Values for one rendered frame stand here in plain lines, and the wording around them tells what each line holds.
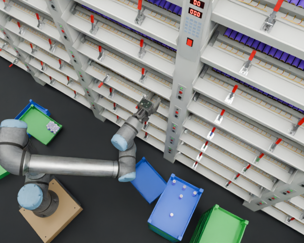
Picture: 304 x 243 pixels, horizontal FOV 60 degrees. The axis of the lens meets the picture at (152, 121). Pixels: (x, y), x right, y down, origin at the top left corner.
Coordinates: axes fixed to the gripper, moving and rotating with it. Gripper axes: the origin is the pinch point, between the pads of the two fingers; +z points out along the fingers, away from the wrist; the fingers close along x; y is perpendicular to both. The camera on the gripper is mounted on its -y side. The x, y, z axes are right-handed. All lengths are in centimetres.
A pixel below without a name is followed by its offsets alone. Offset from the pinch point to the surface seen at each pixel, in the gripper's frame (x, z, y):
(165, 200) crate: -33, -41, -31
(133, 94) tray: 13.8, -3.9, -6.6
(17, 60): 145, -8, -66
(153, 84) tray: 1.2, -2.3, 13.5
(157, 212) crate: -33, -49, -30
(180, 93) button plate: -15.7, -4.9, 23.8
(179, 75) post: -13.5, -4.1, 35.3
